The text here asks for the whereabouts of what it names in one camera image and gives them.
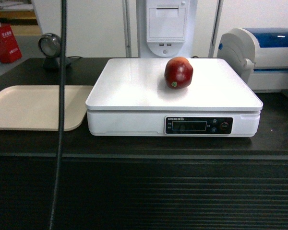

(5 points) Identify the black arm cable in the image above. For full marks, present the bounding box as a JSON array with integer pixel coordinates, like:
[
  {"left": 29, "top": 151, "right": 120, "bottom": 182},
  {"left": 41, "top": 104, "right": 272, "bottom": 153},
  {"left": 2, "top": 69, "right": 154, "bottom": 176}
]
[{"left": 48, "top": 0, "right": 68, "bottom": 230}]

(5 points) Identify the dark red mango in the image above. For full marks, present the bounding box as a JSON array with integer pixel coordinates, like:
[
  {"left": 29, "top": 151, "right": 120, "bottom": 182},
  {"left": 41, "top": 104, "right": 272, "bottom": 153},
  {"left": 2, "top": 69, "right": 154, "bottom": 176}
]
[{"left": 164, "top": 57, "right": 193, "bottom": 89}]

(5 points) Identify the black barcode scanner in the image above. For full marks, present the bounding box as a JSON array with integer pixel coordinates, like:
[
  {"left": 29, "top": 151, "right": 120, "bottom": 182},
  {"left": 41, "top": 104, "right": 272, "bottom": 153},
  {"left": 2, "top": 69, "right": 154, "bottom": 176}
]
[{"left": 38, "top": 33, "right": 61, "bottom": 71}]

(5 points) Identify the beige plastic tray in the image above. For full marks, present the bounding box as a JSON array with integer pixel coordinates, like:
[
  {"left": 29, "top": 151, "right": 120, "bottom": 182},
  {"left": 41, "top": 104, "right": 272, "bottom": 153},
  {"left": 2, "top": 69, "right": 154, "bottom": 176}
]
[{"left": 0, "top": 85, "right": 93, "bottom": 131}]

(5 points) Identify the red fire extinguisher box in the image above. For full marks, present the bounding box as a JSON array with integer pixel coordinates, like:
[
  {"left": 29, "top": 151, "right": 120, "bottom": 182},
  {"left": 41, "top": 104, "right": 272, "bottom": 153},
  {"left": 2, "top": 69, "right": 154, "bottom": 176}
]
[{"left": 0, "top": 23, "right": 22, "bottom": 64}]

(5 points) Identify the white receipt printer kiosk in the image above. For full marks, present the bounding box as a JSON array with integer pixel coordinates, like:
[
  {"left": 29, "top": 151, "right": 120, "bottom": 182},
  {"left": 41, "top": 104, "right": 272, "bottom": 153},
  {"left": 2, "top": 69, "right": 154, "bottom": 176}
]
[{"left": 122, "top": 0, "right": 223, "bottom": 58}]

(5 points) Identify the white blue label printer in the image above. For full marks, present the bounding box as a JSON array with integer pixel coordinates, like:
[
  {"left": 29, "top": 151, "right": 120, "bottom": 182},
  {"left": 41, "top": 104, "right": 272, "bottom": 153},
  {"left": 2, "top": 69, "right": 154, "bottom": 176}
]
[{"left": 217, "top": 27, "right": 288, "bottom": 97}]

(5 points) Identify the white checkout scale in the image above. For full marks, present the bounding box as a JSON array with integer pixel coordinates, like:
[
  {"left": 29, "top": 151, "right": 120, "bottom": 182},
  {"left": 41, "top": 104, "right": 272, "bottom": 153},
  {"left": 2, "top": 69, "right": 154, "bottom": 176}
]
[{"left": 85, "top": 58, "right": 263, "bottom": 137}]

